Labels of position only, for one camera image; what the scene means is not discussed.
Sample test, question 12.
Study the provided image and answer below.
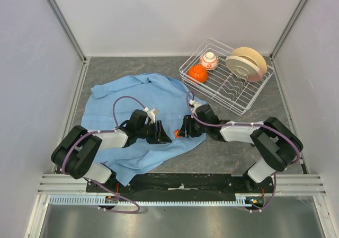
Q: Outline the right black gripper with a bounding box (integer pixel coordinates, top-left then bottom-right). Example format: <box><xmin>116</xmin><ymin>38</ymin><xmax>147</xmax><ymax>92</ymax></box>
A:
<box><xmin>177</xmin><ymin>114</ymin><xmax>209</xmax><ymax>138</ymax></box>

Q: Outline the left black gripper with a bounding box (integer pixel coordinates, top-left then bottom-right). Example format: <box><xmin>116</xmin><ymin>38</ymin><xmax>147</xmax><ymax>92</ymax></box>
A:
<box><xmin>137</xmin><ymin>120</ymin><xmax>172</xmax><ymax>145</ymax></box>

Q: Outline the red gold leaf brooch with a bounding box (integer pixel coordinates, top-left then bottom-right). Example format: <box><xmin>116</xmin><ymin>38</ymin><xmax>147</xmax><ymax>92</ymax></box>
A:
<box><xmin>174</xmin><ymin>129</ymin><xmax>182</xmax><ymax>138</ymax></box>

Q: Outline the light blue button shirt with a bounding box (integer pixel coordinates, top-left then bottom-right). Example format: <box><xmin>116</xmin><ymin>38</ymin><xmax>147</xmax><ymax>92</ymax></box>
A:
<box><xmin>81</xmin><ymin>73</ymin><xmax>206</xmax><ymax>186</ymax></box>

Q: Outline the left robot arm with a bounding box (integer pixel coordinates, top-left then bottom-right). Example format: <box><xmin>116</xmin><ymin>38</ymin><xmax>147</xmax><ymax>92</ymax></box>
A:
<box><xmin>51</xmin><ymin>108</ymin><xmax>172</xmax><ymax>192</ymax></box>

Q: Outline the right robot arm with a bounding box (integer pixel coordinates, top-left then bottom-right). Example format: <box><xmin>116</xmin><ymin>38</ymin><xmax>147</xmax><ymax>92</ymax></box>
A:
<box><xmin>174</xmin><ymin>101</ymin><xmax>304</xmax><ymax>192</ymax></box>

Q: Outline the orange bowl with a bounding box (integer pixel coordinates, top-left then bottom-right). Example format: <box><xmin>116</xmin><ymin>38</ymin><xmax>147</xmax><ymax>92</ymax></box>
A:
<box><xmin>188</xmin><ymin>65</ymin><xmax>208</xmax><ymax>83</ymax></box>

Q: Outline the white red patterned bowl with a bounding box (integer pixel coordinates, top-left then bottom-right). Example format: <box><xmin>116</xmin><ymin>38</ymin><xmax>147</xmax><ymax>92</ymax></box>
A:
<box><xmin>199</xmin><ymin>52</ymin><xmax>219</xmax><ymax>70</ymax></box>

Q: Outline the beige plate front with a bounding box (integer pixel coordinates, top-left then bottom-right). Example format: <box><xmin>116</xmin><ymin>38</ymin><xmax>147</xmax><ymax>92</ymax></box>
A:
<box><xmin>225</xmin><ymin>55</ymin><xmax>263</xmax><ymax>82</ymax></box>

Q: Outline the tan plate rear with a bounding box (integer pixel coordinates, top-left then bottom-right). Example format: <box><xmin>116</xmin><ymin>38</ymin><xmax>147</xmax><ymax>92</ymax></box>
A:
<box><xmin>231</xmin><ymin>47</ymin><xmax>267</xmax><ymax>74</ymax></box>

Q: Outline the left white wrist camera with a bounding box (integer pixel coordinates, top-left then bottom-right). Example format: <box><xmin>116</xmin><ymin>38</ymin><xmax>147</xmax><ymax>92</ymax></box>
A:
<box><xmin>144</xmin><ymin>107</ymin><xmax>159</xmax><ymax>124</ymax></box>

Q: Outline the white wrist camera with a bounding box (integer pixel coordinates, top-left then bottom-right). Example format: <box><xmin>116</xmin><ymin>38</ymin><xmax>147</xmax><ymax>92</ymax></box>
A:
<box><xmin>144</xmin><ymin>107</ymin><xmax>159</xmax><ymax>124</ymax></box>
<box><xmin>189</xmin><ymin>100</ymin><xmax>203</xmax><ymax>116</ymax></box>

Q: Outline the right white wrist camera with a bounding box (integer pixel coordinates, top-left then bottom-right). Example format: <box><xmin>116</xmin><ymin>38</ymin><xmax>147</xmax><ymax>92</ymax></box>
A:
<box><xmin>189</xmin><ymin>100</ymin><xmax>203</xmax><ymax>116</ymax></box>

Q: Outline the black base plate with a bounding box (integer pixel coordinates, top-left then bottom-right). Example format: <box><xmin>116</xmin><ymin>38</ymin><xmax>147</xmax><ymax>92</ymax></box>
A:
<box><xmin>86</xmin><ymin>172</ymin><xmax>273</xmax><ymax>203</ymax></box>

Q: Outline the white wire dish rack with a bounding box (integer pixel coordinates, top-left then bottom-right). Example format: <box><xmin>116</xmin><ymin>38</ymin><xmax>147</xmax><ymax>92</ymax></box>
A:
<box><xmin>179</xmin><ymin>38</ymin><xmax>275</xmax><ymax>116</ymax></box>

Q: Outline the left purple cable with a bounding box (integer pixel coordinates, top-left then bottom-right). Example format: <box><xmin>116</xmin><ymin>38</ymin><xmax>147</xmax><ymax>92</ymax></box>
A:
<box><xmin>60</xmin><ymin>96</ymin><xmax>149</xmax><ymax>214</ymax></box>

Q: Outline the slotted cable duct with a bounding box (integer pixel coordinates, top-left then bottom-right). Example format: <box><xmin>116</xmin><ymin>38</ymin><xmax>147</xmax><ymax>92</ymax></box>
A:
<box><xmin>49</xmin><ymin>194</ymin><xmax>260</xmax><ymax>207</ymax></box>

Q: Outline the aluminium front rail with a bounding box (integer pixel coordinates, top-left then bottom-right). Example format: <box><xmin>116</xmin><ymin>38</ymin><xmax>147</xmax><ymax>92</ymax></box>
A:
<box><xmin>38</xmin><ymin>174</ymin><xmax>326</xmax><ymax>196</ymax></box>

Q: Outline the right aluminium frame post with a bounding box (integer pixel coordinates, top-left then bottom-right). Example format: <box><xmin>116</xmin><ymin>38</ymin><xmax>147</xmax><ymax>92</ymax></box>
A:
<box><xmin>270</xmin><ymin>0</ymin><xmax>309</xmax><ymax>60</ymax></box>

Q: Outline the aluminium frame post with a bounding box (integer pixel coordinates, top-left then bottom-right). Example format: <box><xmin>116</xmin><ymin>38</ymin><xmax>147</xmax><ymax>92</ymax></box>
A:
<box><xmin>46</xmin><ymin>0</ymin><xmax>87</xmax><ymax>63</ymax></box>
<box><xmin>270</xmin><ymin>0</ymin><xmax>309</xmax><ymax>60</ymax></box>

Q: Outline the left aluminium frame post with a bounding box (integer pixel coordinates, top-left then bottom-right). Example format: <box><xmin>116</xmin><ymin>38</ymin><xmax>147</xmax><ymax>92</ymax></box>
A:
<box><xmin>46</xmin><ymin>0</ymin><xmax>87</xmax><ymax>63</ymax></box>

